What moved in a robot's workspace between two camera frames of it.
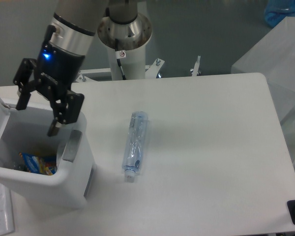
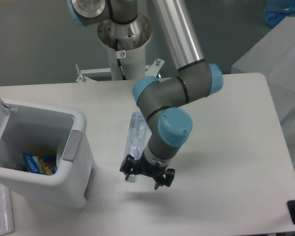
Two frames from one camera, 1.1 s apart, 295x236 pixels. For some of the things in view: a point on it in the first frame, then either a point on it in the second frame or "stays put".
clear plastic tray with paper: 1,210 stays put
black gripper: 56,71 to 130,164
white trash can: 53,172 stays put
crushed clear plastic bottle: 134,145 stays put
